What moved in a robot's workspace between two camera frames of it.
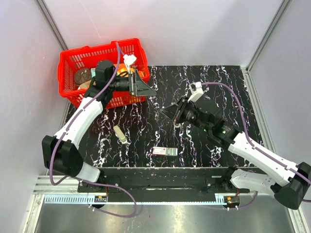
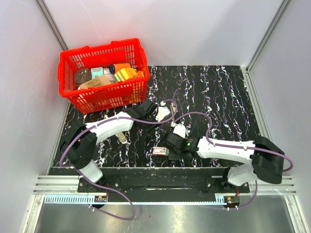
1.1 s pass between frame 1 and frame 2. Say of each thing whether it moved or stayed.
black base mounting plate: stayed
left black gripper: moved
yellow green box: stayed
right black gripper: moved
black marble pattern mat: stayed
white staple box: stayed
